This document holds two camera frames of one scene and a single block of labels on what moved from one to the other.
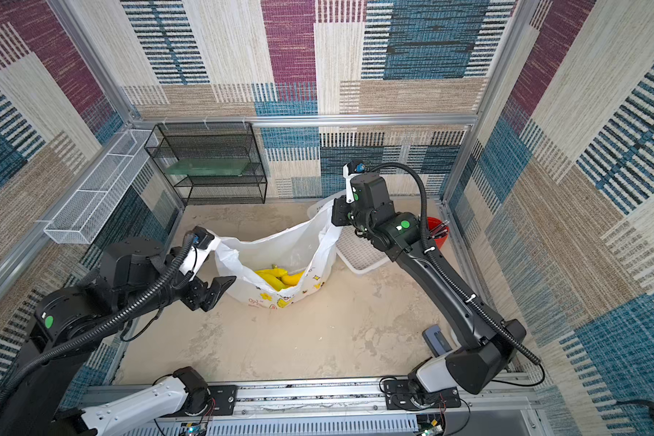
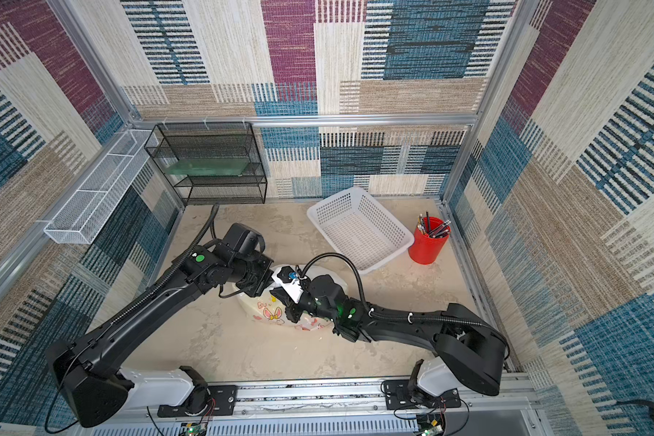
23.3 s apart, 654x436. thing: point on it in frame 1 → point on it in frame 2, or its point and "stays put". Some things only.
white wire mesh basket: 81,218 stays put
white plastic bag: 275,269 → 270,308
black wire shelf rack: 211,163 stays put
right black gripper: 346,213 → 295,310
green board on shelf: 208,166 stays put
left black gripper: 200,297 → 258,290
